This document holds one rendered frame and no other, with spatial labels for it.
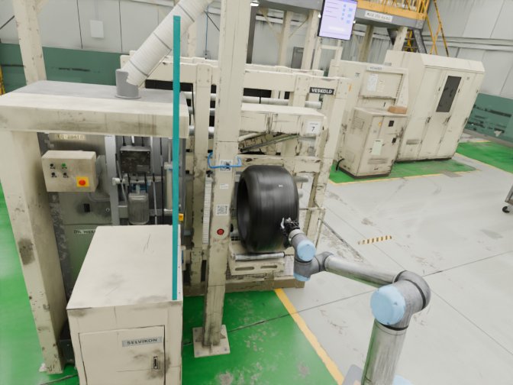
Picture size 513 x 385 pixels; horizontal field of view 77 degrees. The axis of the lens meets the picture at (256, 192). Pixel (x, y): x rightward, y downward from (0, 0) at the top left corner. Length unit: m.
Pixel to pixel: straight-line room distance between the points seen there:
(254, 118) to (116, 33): 8.77
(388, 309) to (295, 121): 1.37
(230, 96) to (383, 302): 1.21
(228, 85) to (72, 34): 9.03
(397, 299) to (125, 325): 0.98
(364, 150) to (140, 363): 5.40
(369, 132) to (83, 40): 7.83
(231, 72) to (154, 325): 1.23
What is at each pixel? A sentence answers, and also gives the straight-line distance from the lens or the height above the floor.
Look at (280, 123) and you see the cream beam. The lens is 2.17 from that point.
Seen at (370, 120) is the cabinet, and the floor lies 1.14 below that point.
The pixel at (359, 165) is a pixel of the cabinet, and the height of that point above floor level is 0.30.
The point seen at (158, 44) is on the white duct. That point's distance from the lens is 2.02.
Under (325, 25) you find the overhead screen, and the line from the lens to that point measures 5.54.
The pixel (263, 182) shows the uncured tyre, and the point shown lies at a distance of 1.92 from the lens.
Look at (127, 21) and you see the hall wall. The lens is 10.66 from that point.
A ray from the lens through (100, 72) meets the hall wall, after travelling 10.63.
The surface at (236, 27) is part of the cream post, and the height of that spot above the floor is 2.23.
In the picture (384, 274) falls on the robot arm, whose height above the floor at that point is 1.40.
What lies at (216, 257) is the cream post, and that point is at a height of 0.86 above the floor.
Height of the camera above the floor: 2.19
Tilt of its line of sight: 25 degrees down
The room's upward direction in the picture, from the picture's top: 7 degrees clockwise
